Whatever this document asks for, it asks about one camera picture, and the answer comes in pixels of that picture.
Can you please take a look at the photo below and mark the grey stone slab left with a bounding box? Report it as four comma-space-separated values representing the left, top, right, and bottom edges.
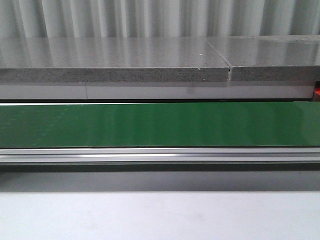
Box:
0, 37, 229, 83

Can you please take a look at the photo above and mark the grey stone slab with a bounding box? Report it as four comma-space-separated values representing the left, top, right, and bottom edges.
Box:
0, 37, 229, 83
206, 35, 320, 83

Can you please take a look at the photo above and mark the grey stone slab right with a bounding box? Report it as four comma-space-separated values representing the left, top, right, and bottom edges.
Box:
206, 35, 320, 83

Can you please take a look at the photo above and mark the green conveyor belt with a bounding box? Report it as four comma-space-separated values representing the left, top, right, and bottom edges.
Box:
0, 101, 320, 148

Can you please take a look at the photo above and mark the white panel under slabs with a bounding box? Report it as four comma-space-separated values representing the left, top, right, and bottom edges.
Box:
0, 81, 315, 100

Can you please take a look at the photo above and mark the red object behind conveyor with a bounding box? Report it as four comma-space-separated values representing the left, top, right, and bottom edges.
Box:
312, 81, 320, 102

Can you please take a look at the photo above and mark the white curtain backdrop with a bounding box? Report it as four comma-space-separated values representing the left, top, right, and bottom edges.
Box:
0, 0, 320, 38

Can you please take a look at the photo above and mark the aluminium conveyor side rail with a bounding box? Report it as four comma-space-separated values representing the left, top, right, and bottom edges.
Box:
0, 147, 320, 165

